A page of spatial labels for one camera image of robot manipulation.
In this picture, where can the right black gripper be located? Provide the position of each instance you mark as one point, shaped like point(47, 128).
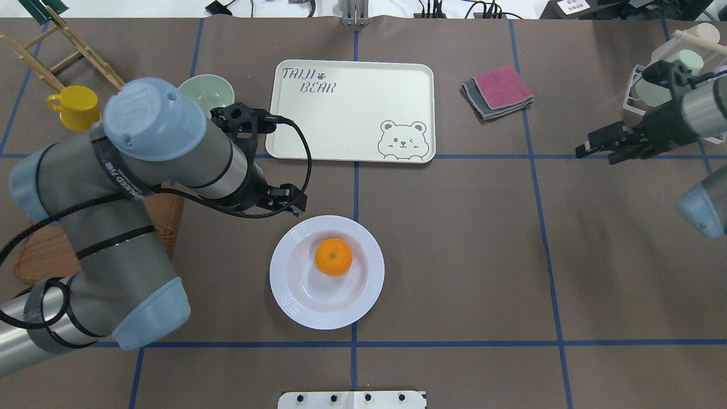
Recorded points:
point(661, 126)

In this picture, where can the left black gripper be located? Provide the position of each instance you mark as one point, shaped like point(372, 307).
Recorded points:
point(257, 191)

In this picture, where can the orange fruit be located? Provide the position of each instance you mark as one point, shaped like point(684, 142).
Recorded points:
point(333, 257)

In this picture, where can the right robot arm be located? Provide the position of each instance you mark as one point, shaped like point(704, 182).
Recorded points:
point(694, 117)

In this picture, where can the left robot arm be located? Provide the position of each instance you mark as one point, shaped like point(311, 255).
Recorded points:
point(152, 140)

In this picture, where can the cream bear tray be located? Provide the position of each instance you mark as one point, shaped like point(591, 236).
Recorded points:
point(359, 111)

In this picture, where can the brown wooden tray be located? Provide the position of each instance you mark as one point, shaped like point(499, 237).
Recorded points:
point(48, 253)

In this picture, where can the white plate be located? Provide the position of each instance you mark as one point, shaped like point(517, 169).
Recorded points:
point(314, 299)

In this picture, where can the pink cloth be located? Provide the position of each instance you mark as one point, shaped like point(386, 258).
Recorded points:
point(502, 88)

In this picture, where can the green bowl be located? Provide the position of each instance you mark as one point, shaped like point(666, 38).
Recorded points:
point(208, 91)

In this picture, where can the white cup holder rack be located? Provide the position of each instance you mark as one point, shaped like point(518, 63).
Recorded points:
point(702, 39)

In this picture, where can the grey cloth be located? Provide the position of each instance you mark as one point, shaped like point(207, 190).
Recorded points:
point(482, 109)

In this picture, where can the yellow mug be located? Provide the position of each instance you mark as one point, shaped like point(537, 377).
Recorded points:
point(77, 106)

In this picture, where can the dark green cup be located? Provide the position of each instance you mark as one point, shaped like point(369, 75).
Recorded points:
point(39, 9)

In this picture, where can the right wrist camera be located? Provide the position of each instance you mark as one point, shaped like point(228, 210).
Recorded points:
point(675, 76)

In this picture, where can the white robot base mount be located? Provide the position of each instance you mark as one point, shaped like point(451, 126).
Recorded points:
point(354, 399)

